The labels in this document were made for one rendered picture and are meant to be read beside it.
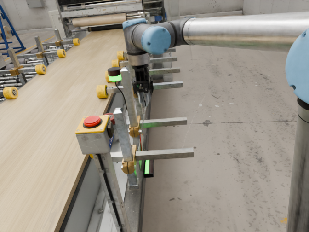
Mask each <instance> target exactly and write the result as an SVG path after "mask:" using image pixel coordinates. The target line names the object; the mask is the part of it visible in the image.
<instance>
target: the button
mask: <svg viewBox="0 0 309 232"><path fill-rule="evenodd" d="M100 121H101V119H100V117H99V116H89V117H87V118H86V119H85V120H84V125H85V126H87V127H93V126H96V125H97V124H99V122H100Z"/></svg>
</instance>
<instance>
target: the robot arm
mask: <svg viewBox="0 0 309 232"><path fill-rule="evenodd" d="M146 23H147V22H146V19H145V18H140V19H133V20H128V21H125V22H123V31H124V37H125V43H126V51H127V58H128V63H129V65H131V66H132V68H133V69H134V70H135V77H134V78H133V81H132V85H133V91H134V94H136V95H137V97H138V99H139V103H140V104H142V105H143V106H144V107H147V106H148V104H149V102H150V99H151V96H152V93H153V90H154V85H153V81H151V77H150V76H149V69H148V68H147V67H148V65H149V64H148V63H149V62H150V56H151V55H152V54H153V55H160V54H163V53H165V52H166V51H167V50H168V49H169V48H172V47H176V46H180V45H192V46H194V45H200V46H216V47H227V48H238V49H249V50H260V51H271V52H286V53H288V55H287V59H286V66H285V70H286V79H287V82H288V84H289V86H290V87H293V89H294V91H293V92H294V94H295V95H296V96H297V97H298V98H297V104H298V117H297V127H296V136H295V145H294V155H293V164H292V177H291V187H290V196H289V205H288V214H287V224H286V232H309V12H287V13H273V14H258V15H243V16H228V17H207V18H195V17H185V18H182V19H178V20H173V21H169V22H164V23H158V24H154V25H149V24H146ZM143 93H144V94H145V95H146V102H145V100H144V96H143Z"/></svg>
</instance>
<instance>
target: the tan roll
mask: <svg viewBox="0 0 309 232"><path fill-rule="evenodd" d="M140 17H143V15H135V16H127V17H126V13H122V14H113V15H104V16H95V17H83V18H73V20H72V22H69V23H67V25H72V24H73V26H74V27H75V28H76V27H85V26H94V25H104V24H113V23H123V22H125V21H127V19H130V18H140Z"/></svg>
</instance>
